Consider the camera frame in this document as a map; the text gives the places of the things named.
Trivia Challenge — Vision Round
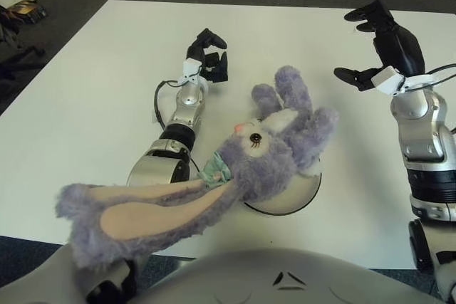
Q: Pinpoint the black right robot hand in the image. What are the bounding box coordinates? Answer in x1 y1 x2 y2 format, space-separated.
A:
333 0 426 92

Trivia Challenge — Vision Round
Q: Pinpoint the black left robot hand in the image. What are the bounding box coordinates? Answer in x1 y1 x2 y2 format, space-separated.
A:
185 27 229 84

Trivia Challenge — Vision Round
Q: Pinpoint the purple plush rabbit doll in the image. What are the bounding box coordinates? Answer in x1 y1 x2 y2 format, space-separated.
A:
53 65 339 271

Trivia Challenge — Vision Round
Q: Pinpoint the white plate with black rim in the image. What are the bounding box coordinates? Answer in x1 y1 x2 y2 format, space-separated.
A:
243 159 323 216

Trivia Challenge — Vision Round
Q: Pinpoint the dark printed box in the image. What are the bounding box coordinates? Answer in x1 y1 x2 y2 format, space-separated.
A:
9 0 49 24

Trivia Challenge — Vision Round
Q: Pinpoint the grey robot torso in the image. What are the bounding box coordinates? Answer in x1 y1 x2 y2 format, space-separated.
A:
46 243 446 304

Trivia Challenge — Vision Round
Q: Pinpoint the black office chair base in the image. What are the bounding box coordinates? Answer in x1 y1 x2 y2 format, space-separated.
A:
0 4 47 80

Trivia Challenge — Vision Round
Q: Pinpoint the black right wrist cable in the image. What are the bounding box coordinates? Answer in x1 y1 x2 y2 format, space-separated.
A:
402 63 456 134

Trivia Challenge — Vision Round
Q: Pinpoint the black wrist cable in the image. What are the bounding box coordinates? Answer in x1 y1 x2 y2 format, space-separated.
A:
402 63 456 134
153 79 186 130

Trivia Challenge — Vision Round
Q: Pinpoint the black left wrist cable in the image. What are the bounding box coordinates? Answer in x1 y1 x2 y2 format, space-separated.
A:
153 79 186 130

